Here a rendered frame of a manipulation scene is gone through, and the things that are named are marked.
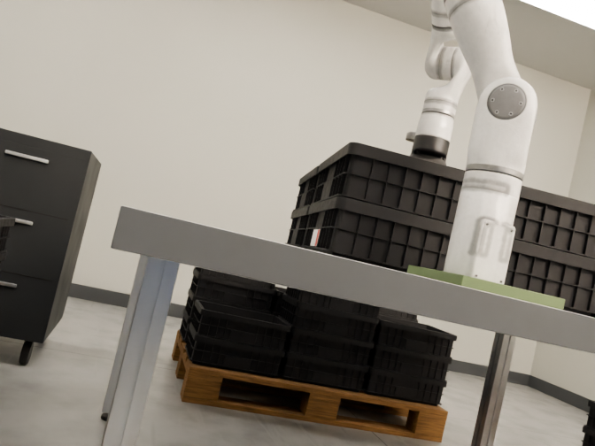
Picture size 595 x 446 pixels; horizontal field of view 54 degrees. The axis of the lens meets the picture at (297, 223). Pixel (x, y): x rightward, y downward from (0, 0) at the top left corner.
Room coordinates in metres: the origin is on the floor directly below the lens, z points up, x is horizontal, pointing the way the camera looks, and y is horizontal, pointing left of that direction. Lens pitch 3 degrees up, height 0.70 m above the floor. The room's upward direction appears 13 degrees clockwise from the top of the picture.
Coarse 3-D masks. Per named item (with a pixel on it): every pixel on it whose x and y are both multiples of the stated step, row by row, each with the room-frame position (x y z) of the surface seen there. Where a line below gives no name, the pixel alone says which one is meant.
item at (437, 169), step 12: (348, 144) 1.15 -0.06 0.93; (360, 144) 1.13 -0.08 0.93; (336, 156) 1.26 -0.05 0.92; (372, 156) 1.14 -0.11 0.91; (384, 156) 1.14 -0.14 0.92; (396, 156) 1.14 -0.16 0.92; (408, 156) 1.14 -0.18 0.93; (324, 168) 1.41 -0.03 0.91; (420, 168) 1.15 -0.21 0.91; (432, 168) 1.15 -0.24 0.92; (444, 168) 1.15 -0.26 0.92; (456, 168) 1.16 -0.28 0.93; (456, 180) 1.16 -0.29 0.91
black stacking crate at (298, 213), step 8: (304, 208) 1.61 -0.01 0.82; (296, 216) 1.76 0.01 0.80; (304, 216) 1.63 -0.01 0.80; (296, 224) 1.81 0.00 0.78; (304, 224) 1.60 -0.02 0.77; (296, 232) 1.71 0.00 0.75; (304, 232) 1.57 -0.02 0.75; (288, 240) 1.87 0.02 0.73; (296, 240) 1.67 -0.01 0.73; (304, 240) 1.55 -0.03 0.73; (304, 248) 1.56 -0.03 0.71
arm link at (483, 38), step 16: (448, 0) 1.00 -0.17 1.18; (464, 0) 0.97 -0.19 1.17; (480, 0) 0.96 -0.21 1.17; (496, 0) 0.96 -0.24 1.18; (448, 16) 1.01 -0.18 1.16; (464, 16) 0.97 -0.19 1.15; (480, 16) 0.96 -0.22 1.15; (496, 16) 0.96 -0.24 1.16; (464, 32) 0.98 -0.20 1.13; (480, 32) 0.97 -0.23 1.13; (496, 32) 0.97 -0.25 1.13; (464, 48) 1.00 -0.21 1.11; (480, 48) 0.98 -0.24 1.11; (496, 48) 0.98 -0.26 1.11; (480, 64) 1.00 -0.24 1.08; (496, 64) 0.99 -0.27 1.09; (512, 64) 0.99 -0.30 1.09; (480, 80) 1.01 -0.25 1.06
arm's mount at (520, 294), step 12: (432, 276) 0.91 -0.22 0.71; (444, 276) 0.88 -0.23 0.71; (456, 276) 0.85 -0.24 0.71; (468, 276) 0.83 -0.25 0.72; (480, 288) 0.84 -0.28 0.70; (492, 288) 0.84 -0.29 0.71; (504, 288) 0.85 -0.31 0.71; (516, 288) 0.85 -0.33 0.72; (528, 300) 0.86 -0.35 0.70; (540, 300) 0.86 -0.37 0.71; (552, 300) 0.87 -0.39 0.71; (564, 300) 0.87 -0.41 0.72
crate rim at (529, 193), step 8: (528, 192) 1.17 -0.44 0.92; (536, 192) 1.18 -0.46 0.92; (544, 192) 1.18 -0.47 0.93; (536, 200) 1.18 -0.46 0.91; (544, 200) 1.18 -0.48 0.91; (552, 200) 1.18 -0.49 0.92; (560, 200) 1.18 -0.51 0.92; (568, 200) 1.19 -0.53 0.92; (576, 200) 1.19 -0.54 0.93; (568, 208) 1.19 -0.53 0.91; (576, 208) 1.19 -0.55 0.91; (584, 208) 1.19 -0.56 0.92; (592, 208) 1.19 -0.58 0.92
